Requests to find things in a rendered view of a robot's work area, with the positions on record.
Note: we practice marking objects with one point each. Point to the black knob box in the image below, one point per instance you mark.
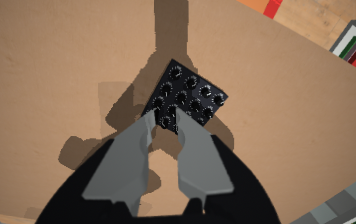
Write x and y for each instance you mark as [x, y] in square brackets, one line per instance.
[181, 87]

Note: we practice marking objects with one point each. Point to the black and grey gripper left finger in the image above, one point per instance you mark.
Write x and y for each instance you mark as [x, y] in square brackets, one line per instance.
[115, 172]

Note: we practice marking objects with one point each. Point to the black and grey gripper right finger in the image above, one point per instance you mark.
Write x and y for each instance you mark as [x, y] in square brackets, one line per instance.
[208, 169]

